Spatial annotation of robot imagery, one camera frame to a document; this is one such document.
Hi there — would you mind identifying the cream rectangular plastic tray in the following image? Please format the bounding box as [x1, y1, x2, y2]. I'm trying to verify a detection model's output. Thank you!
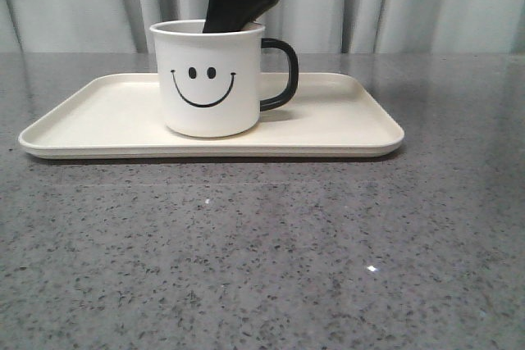
[18, 73, 404, 159]

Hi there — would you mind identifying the pale grey-green curtain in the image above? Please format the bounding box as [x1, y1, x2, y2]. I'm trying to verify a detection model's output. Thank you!
[1, 0, 524, 54]

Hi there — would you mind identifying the white smiley mug black handle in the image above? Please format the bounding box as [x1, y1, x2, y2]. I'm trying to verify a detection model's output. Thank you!
[150, 20, 299, 138]

